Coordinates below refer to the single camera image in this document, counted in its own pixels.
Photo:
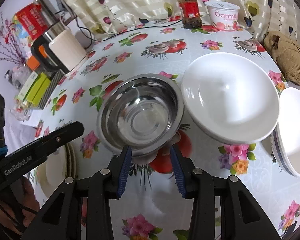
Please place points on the purple decorative branches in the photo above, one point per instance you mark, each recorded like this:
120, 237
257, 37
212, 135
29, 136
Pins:
12, 45

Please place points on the clear plastic bag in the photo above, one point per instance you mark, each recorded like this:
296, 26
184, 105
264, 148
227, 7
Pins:
18, 76

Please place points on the clear glass mug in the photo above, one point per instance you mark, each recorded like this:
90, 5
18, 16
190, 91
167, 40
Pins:
21, 112

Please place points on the person's left hand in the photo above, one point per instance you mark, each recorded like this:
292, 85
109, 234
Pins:
31, 195

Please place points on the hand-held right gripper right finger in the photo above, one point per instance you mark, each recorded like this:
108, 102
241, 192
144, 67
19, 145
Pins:
177, 172

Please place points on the slim white and green box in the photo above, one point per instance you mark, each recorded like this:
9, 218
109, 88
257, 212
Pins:
27, 86

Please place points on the white yogurt cup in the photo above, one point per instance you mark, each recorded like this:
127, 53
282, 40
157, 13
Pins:
222, 15

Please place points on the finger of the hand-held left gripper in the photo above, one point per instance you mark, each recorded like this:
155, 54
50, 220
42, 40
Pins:
64, 135

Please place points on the brown burlap bag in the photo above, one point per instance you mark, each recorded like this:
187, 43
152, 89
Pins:
290, 57

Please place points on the lime green box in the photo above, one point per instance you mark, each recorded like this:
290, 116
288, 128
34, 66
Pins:
41, 90

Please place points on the colourful cartoon picture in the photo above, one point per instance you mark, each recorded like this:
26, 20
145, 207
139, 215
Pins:
18, 33

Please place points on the red cardboard box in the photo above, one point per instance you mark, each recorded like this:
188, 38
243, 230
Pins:
32, 20

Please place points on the black and white striped tray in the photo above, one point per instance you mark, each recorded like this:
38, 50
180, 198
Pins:
51, 90

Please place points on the chili sauce glass jar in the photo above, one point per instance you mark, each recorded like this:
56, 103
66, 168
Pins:
188, 10

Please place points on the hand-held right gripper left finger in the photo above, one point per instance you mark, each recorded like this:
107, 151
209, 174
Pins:
125, 170

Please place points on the dark glass jar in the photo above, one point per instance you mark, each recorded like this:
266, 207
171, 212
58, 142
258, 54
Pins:
9, 75

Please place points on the orange box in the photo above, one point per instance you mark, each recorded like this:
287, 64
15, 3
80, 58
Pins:
34, 62

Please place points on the cream curtain with heart print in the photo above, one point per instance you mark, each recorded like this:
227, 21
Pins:
145, 0

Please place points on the white electric kettle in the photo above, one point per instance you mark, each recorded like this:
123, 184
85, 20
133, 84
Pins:
67, 50

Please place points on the white shelf cloth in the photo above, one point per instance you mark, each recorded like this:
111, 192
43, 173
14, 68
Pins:
37, 120

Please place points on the stainless steel bowl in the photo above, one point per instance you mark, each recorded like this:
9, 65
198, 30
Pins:
140, 110

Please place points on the white bowl with blue stripe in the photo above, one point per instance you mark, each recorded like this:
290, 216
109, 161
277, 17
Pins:
295, 130
227, 92

